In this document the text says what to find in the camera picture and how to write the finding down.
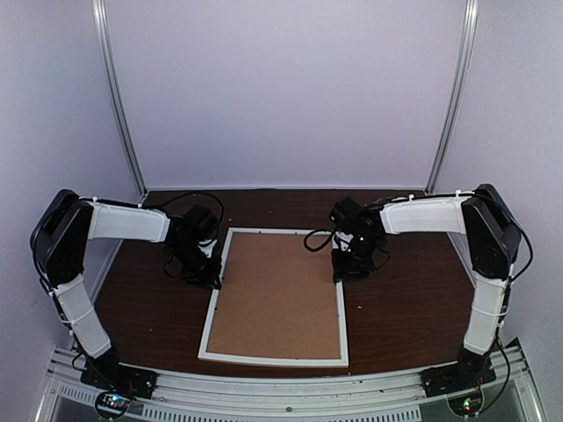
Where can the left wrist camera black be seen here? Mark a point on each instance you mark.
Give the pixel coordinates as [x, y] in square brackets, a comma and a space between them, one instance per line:
[200, 222]

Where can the controller board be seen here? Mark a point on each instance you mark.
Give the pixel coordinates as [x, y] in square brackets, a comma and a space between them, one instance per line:
[466, 405]
[111, 405]

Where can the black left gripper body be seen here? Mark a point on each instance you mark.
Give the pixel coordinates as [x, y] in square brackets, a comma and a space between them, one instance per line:
[196, 269]

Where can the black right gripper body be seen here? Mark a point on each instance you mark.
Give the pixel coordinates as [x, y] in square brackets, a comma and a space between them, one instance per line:
[359, 259]

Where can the aluminium front rail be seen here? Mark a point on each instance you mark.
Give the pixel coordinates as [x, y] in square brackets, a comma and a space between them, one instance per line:
[392, 396]

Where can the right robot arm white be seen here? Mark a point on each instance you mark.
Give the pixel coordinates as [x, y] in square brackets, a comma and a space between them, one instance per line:
[492, 234]

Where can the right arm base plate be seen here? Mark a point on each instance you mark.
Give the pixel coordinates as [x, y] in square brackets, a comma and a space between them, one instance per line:
[469, 371]

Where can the aluminium corner post right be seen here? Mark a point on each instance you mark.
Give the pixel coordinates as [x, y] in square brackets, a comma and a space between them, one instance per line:
[463, 64]

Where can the right controller board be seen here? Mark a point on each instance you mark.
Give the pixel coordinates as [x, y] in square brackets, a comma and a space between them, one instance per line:
[466, 405]

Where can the left controller board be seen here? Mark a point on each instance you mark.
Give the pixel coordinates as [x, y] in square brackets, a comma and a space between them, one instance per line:
[111, 405]

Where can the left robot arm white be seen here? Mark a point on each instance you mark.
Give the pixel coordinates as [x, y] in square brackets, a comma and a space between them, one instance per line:
[59, 240]

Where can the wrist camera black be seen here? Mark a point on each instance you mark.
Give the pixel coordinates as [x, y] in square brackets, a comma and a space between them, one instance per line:
[200, 222]
[345, 210]

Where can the brown backing board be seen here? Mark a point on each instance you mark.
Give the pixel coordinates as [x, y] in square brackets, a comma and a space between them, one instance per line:
[277, 294]

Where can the aluminium corner post left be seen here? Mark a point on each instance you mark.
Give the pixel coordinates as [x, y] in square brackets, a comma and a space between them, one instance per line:
[106, 49]

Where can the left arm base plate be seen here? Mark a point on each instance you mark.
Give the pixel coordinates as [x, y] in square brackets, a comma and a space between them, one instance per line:
[106, 372]

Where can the white picture frame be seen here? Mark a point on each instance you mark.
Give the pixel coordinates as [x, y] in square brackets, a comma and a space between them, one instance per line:
[211, 325]

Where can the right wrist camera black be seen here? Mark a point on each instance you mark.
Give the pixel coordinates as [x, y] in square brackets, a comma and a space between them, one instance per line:
[345, 210]

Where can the aluminium corner post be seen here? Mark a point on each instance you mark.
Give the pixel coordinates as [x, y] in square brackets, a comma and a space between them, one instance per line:
[106, 49]
[463, 64]

